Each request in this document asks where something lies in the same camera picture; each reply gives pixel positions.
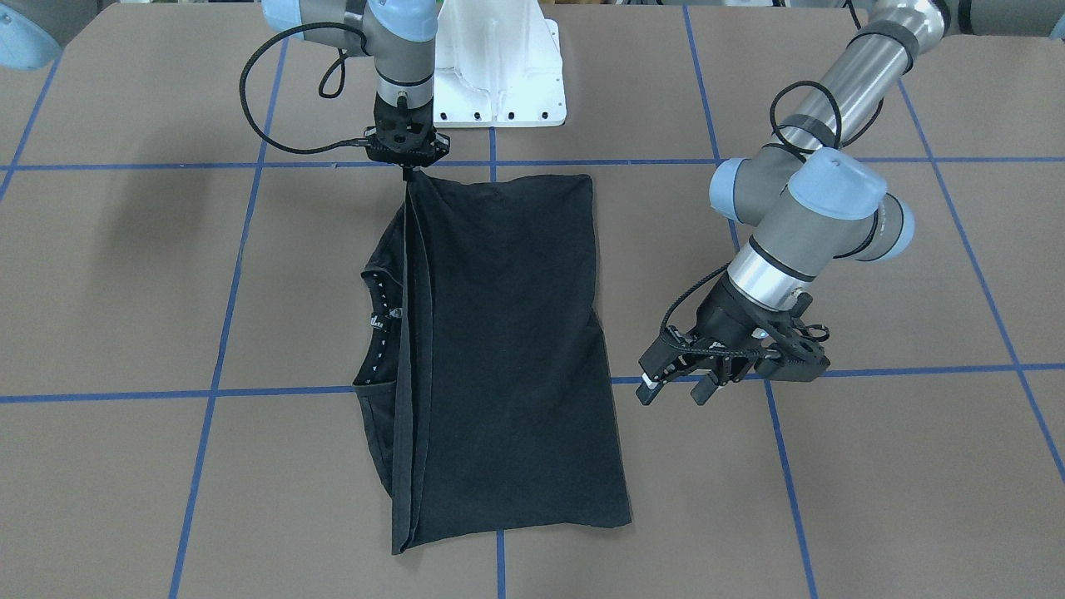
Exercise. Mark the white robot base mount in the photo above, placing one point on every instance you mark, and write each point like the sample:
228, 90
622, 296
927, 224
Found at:
498, 63

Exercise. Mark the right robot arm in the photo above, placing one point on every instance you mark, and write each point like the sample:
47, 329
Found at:
400, 36

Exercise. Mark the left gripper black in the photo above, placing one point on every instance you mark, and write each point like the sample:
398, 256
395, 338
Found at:
721, 319

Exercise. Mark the black graphic t-shirt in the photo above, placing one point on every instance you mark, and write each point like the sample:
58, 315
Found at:
485, 393

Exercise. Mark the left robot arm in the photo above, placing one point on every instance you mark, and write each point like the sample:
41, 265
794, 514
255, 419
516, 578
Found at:
809, 203

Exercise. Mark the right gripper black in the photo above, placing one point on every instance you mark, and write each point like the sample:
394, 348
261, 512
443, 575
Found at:
408, 174

